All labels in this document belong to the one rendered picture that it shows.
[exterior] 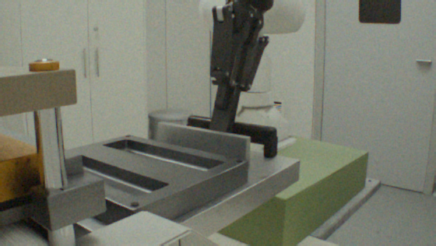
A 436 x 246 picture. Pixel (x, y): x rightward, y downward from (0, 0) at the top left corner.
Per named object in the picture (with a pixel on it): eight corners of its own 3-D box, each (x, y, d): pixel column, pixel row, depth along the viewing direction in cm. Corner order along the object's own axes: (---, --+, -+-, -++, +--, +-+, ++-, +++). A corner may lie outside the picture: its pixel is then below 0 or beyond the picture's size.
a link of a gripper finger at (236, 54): (255, 13, 54) (250, 9, 53) (238, 88, 53) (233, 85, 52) (232, 14, 57) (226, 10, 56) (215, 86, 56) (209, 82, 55)
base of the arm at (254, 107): (254, 130, 116) (257, 82, 113) (307, 143, 103) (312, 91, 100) (198, 141, 100) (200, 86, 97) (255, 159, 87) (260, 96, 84)
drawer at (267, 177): (131, 290, 29) (122, 202, 27) (13, 212, 42) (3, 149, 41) (299, 186, 52) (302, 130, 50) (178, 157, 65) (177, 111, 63)
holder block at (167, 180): (135, 237, 30) (132, 209, 30) (25, 180, 42) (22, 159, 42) (248, 182, 43) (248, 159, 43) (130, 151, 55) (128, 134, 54)
